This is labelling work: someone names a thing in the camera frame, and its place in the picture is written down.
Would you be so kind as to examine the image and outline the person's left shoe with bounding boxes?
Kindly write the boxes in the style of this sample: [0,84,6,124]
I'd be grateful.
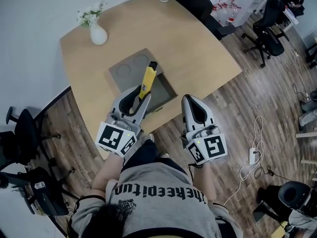
[141,132,156,144]

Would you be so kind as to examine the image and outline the person's right forearm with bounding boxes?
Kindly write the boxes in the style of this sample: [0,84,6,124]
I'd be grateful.
[192,162,216,204]

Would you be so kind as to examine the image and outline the white cable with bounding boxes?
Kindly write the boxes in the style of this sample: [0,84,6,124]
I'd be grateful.
[222,115,265,207]

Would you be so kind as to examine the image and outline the black office chair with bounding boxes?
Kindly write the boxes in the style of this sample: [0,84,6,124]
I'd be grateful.
[170,0,237,41]
[0,167,80,218]
[241,0,290,68]
[5,106,75,179]

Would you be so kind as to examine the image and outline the person's grey printed t-shirt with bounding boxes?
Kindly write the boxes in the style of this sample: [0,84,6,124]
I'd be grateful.
[70,162,243,238]

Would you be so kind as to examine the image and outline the yellow and black marker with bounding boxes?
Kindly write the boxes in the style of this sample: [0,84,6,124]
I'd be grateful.
[138,61,159,100]

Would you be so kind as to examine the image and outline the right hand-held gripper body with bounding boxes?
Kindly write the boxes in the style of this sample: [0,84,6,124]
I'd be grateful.
[185,123,228,166]

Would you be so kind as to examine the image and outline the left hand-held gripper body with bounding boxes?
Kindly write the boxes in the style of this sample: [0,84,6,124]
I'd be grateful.
[95,112,144,158]

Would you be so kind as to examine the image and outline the white desk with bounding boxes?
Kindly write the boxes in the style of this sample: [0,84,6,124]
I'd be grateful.
[281,7,300,32]

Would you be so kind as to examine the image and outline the black metal stand base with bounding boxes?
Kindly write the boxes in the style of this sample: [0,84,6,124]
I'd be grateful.
[252,200,281,223]

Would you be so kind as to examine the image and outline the person's left forearm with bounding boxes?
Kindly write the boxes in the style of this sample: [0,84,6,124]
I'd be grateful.
[91,154,125,198]

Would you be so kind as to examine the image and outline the white water dispenser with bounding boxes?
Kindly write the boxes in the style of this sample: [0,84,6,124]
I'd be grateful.
[232,0,267,27]

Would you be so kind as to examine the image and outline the white vase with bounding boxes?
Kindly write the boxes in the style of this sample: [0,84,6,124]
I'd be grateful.
[90,23,108,46]

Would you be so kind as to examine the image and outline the white flower bouquet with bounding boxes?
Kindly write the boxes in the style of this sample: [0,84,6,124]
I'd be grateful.
[76,0,107,28]

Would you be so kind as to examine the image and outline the person's dark trousers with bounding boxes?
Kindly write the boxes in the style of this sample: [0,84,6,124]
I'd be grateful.
[122,139,192,181]

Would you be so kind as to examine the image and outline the white power strip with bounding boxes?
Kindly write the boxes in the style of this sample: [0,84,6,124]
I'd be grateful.
[249,147,257,166]

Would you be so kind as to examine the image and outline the grey drawer organiser box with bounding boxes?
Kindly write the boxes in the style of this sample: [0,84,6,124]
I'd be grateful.
[108,48,179,113]

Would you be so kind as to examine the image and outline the clear water jug red cap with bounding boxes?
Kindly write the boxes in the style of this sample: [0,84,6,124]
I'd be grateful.
[227,0,242,26]
[211,3,223,20]
[218,0,231,22]

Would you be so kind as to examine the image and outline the black cable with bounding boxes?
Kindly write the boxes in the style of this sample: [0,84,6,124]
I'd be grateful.
[255,150,296,181]

